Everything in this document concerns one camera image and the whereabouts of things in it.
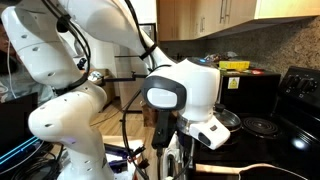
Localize person in grey shirt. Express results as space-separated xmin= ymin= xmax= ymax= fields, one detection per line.
xmin=0 ymin=24 xmax=54 ymax=105

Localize steel frying pan with lid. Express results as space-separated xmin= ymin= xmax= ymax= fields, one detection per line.
xmin=214 ymin=103 xmax=242 ymax=132

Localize black electric stove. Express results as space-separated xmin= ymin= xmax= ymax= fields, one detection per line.
xmin=188 ymin=66 xmax=320 ymax=180

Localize black monitor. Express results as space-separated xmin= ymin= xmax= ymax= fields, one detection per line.
xmin=0 ymin=93 xmax=38 ymax=156

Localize wooden upper cabinets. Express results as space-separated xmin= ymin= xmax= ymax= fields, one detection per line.
xmin=158 ymin=0 xmax=320 ymax=41

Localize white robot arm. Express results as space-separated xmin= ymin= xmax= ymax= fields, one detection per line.
xmin=1 ymin=0 xmax=229 ymax=180

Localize coil burner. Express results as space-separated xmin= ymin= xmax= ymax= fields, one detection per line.
xmin=242 ymin=117 xmax=280 ymax=138

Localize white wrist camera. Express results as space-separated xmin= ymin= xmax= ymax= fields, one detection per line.
xmin=189 ymin=116 xmax=230 ymax=150

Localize black steel microwave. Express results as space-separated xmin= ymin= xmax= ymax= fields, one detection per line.
xmin=218 ymin=70 xmax=281 ymax=114

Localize small black saucepan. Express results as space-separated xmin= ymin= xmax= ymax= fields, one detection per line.
xmin=238 ymin=165 xmax=309 ymax=180

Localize yellow box on microwave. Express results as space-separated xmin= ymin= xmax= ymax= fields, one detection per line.
xmin=219 ymin=61 xmax=250 ymax=70

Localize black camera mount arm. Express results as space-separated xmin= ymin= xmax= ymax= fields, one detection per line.
xmin=102 ymin=71 xmax=148 ymax=83

